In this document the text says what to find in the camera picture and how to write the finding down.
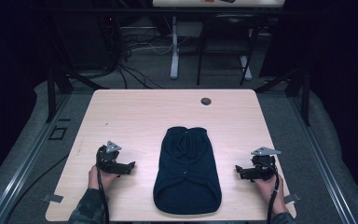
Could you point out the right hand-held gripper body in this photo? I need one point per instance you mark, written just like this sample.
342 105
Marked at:
263 166

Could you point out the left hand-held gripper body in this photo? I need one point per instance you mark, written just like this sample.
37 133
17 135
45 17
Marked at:
107 158

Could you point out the person's left hand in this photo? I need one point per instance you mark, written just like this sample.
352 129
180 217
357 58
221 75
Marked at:
93 180

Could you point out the grey tape strip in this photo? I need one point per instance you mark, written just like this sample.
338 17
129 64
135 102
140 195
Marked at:
52 198
292 198

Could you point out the dark blue garment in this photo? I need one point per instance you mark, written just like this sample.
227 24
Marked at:
186 174

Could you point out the black metal stand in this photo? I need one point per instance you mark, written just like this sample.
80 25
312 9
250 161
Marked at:
305 99
51 93

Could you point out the grey round table grommet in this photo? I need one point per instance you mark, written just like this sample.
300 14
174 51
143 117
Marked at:
205 101

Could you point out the white desk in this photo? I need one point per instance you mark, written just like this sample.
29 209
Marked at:
174 56

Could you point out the black chair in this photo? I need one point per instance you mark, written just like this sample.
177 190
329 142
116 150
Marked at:
230 31

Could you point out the aluminium floor rail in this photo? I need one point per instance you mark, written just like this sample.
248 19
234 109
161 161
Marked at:
321 168
28 165

